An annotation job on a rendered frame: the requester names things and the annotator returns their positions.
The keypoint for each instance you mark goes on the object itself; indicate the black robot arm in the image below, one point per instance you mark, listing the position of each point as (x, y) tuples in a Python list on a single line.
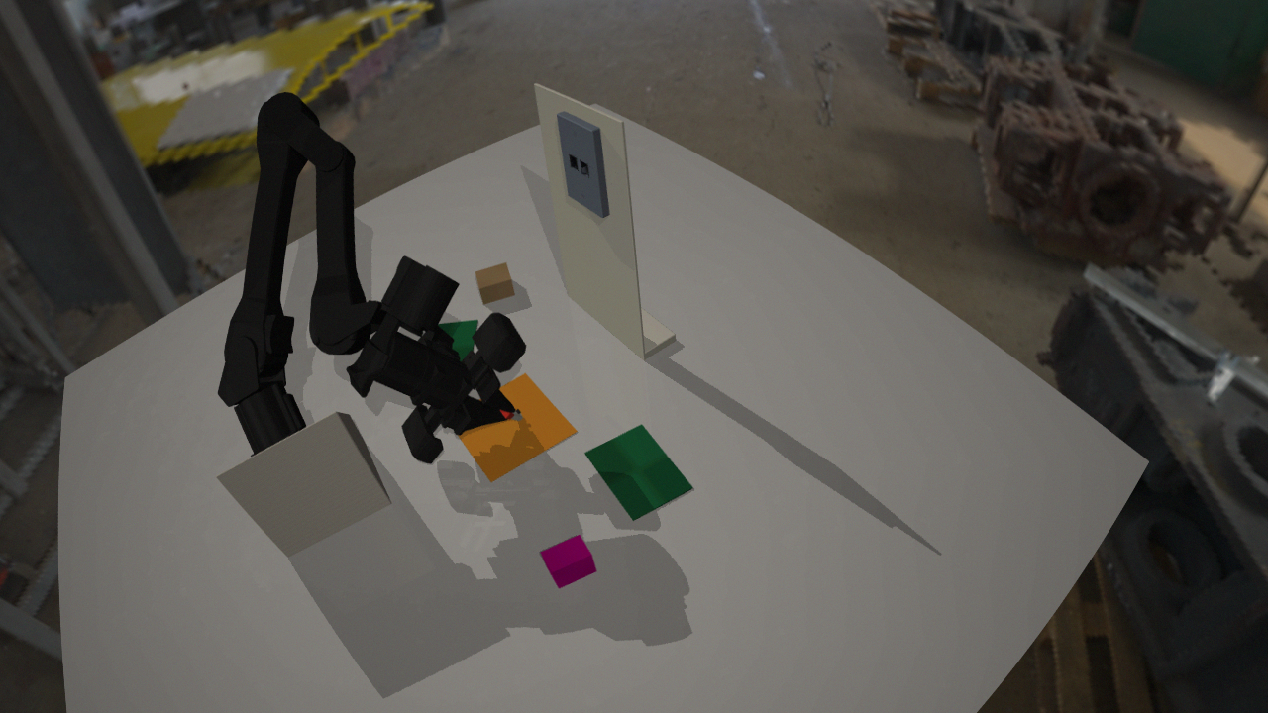
[(341, 321)]

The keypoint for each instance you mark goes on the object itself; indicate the magenta block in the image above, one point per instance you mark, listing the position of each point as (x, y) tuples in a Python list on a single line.
[(569, 561)]

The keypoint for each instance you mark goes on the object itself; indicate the brown box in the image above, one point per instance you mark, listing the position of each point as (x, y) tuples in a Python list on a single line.
[(494, 283)]

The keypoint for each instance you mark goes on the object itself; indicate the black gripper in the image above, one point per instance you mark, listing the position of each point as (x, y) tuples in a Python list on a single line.
[(447, 382)]

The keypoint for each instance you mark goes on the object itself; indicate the orange flat square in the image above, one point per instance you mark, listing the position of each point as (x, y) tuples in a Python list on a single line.
[(500, 447)]

